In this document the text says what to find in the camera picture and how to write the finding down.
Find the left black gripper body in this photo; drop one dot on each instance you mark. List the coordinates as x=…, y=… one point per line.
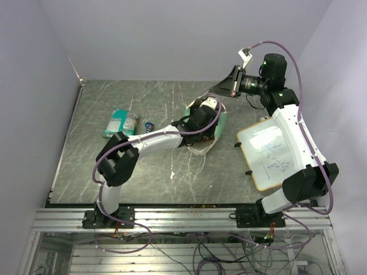
x=207, y=133

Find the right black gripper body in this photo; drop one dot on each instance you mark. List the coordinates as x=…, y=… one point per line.
x=252, y=85

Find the green printed paper bag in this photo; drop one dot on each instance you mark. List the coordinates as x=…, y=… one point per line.
x=200, y=144

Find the blue snack packet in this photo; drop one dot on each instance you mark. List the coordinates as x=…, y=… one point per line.
x=149, y=127

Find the green snack packet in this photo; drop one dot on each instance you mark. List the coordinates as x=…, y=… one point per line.
x=121, y=121

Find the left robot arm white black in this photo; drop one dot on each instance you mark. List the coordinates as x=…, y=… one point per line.
x=115, y=164

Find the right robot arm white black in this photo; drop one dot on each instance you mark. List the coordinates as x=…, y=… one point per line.
x=313, y=173

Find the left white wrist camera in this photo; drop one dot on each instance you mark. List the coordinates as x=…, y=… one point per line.
x=210, y=102

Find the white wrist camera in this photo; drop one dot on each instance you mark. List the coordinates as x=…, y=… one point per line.
x=246, y=56
x=210, y=102

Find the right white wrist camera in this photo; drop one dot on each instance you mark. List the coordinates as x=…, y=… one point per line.
x=246, y=56

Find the white whiteboard wooden frame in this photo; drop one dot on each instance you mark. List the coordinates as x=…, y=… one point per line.
x=267, y=154

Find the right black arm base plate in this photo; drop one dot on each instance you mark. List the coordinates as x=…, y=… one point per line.
x=253, y=215

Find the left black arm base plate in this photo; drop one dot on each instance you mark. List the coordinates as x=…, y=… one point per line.
x=95, y=219

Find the aluminium extrusion rail frame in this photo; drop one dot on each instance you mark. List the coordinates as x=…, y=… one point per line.
x=181, y=239

